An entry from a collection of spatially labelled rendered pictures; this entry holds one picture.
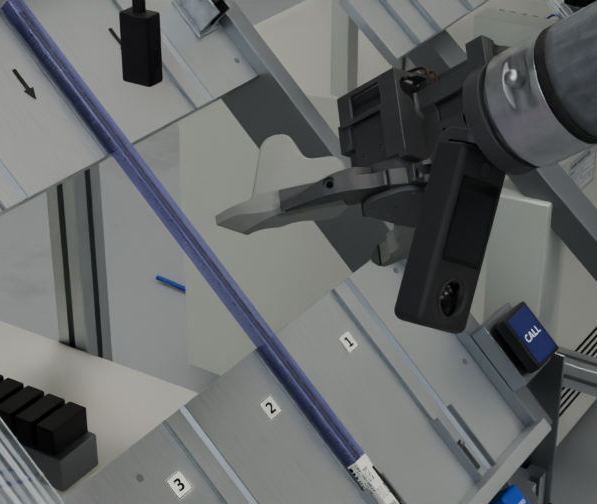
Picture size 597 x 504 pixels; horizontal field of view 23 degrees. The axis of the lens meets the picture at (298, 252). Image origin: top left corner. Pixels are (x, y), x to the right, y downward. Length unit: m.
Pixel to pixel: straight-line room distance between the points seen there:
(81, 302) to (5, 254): 1.61
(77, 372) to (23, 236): 1.69
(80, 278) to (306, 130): 0.37
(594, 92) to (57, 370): 0.82
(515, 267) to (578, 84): 0.62
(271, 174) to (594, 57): 0.24
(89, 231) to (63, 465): 0.28
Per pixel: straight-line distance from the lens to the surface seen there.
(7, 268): 3.06
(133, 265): 3.03
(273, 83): 1.23
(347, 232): 1.24
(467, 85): 0.89
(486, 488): 1.14
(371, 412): 1.12
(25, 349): 1.55
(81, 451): 1.34
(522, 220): 1.42
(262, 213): 0.93
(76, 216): 1.46
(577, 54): 0.83
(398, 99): 0.92
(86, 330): 1.53
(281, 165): 0.95
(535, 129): 0.85
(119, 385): 1.48
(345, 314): 1.15
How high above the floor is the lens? 1.41
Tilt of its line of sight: 27 degrees down
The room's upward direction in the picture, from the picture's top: straight up
